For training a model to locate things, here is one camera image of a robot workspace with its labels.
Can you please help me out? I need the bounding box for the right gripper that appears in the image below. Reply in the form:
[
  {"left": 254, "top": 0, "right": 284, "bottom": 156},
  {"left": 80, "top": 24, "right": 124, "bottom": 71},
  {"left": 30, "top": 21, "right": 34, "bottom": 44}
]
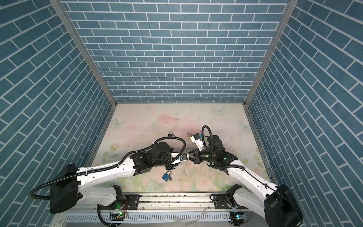
[{"left": 186, "top": 148, "right": 217, "bottom": 164}]

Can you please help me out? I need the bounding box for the blue padlock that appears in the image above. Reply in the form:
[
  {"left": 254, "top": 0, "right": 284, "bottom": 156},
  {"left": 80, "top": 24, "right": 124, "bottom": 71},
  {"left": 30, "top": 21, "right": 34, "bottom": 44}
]
[{"left": 162, "top": 170, "right": 172, "bottom": 182}]

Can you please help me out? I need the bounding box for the brass padlock shackle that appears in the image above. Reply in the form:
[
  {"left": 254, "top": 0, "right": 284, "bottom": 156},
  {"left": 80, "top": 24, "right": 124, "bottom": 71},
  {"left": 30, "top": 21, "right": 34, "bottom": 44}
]
[{"left": 187, "top": 131, "right": 194, "bottom": 139}]

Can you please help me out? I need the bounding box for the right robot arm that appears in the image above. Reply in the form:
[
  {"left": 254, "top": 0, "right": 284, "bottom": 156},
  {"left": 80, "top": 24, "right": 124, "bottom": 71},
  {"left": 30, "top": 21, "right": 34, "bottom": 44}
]
[{"left": 187, "top": 125, "right": 303, "bottom": 227}]

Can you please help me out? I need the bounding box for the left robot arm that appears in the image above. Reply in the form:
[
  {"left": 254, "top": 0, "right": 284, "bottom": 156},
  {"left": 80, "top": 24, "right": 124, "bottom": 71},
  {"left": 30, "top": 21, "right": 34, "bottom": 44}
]
[{"left": 28, "top": 136, "right": 186, "bottom": 214}]

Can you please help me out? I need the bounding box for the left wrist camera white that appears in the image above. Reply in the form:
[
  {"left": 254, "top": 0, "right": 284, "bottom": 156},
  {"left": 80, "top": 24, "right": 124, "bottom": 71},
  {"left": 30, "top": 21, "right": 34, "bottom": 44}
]
[{"left": 171, "top": 153, "right": 189, "bottom": 165}]

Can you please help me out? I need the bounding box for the aluminium rail base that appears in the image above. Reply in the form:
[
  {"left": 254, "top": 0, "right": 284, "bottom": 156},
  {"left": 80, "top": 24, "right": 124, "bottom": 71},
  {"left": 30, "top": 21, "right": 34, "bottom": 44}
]
[{"left": 51, "top": 193, "right": 257, "bottom": 227}]

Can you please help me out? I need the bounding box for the right corner aluminium post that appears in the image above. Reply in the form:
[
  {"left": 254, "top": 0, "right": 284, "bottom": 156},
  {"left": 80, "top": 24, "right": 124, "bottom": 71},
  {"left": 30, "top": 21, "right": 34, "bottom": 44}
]
[{"left": 244, "top": 0, "right": 298, "bottom": 108}]

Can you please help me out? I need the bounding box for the corner aluminium post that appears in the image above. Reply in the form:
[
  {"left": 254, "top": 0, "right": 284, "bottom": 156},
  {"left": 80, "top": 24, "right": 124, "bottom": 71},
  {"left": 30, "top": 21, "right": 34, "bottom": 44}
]
[
  {"left": 244, "top": 0, "right": 298, "bottom": 108},
  {"left": 50, "top": 0, "right": 117, "bottom": 108}
]

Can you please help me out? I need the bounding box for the left corner aluminium post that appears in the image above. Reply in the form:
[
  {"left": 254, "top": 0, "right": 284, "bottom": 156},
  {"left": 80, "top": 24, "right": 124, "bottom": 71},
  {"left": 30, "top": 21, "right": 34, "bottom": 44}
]
[{"left": 50, "top": 0, "right": 117, "bottom": 108}]

